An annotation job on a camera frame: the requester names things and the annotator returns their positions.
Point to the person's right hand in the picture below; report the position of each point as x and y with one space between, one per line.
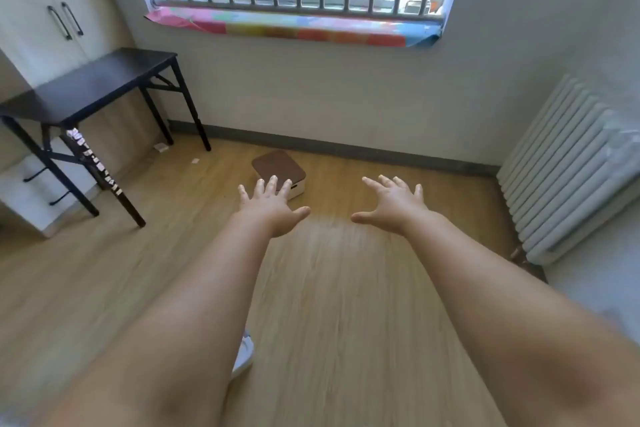
397 211

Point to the person's left hand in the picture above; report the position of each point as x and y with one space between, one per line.
272 211

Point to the brown-lidded white box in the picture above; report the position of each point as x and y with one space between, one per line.
277 164

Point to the person's right forearm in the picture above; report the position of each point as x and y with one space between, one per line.
500 321

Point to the person's left forearm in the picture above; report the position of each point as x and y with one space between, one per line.
190 331

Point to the person's left white shoe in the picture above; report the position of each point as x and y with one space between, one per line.
243 356

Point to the large white floor scrap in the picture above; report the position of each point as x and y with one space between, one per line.
160 147

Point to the white radiator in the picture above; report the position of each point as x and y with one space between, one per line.
565 171

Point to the colourful plastic sheet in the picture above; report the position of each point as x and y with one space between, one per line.
300 31

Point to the white patterned tape strip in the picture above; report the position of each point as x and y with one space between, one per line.
93 161

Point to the black folding table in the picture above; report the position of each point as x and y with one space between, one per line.
90 86

